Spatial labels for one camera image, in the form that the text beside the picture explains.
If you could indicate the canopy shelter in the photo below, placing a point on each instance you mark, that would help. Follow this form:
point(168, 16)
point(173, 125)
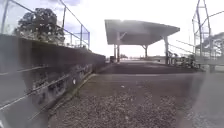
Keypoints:
point(136, 31)

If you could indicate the grey asphalt path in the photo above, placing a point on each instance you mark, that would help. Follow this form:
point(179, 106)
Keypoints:
point(133, 100)

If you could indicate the row of parked bicycles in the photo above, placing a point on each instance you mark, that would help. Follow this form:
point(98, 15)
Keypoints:
point(183, 61)

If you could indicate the tree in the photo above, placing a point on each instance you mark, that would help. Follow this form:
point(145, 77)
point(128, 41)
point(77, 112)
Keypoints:
point(41, 25)

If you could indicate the metal railing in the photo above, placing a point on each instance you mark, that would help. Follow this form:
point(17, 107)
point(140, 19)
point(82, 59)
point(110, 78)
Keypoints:
point(206, 55)

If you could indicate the metal lattice tower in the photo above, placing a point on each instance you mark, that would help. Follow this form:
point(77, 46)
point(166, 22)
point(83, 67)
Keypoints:
point(201, 23)

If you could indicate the dark concrete wall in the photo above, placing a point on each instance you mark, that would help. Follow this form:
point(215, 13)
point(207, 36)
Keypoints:
point(40, 70)

